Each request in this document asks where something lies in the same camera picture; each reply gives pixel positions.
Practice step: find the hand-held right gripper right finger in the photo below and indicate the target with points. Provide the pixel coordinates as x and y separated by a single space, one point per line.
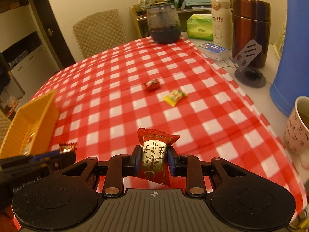
171 162

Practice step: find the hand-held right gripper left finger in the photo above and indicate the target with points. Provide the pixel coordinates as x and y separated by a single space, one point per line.
138 162

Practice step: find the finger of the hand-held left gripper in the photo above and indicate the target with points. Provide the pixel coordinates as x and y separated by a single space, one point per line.
44 156
61 162

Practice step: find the small red gold candy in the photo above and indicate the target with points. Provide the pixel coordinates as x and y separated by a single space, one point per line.
68 147

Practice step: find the red packet gold label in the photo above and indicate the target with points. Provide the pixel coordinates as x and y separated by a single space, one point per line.
154 154

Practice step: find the orange plastic tray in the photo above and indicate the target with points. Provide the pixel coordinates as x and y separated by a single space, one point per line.
36 116

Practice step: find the yellow green candy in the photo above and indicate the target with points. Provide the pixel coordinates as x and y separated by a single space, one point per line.
175 98

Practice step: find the beige quilted chair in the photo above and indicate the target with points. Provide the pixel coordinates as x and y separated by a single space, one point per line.
4 128
99 33

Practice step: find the red checked tablecloth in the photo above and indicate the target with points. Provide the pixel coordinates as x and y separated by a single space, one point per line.
120 89

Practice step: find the white cabinet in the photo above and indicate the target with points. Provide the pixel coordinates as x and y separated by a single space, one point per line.
29 60

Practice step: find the blue white small pack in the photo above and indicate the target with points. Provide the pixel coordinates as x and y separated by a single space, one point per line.
212 50

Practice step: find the dark door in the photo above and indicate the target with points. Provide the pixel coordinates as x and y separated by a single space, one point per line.
53 29

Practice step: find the white patterned mug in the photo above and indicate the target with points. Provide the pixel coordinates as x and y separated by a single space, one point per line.
295 128

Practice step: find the grey phone stand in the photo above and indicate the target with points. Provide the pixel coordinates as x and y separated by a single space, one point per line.
248 50

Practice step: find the dark glass jar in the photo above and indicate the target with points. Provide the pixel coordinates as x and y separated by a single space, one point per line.
164 26

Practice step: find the green tissue pack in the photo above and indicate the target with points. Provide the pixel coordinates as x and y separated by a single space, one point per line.
199 27

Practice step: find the white bottle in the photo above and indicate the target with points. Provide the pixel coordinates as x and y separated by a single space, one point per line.
221 24

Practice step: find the blue thermos flask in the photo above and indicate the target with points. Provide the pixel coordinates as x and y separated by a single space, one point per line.
292 65

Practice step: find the brown metallic thermos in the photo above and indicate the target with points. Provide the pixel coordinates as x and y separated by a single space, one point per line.
251 24

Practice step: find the clear jar orange lid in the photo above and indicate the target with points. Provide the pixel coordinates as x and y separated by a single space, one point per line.
147 1

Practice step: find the yellow green bag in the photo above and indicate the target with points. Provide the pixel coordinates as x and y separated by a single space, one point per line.
281 41

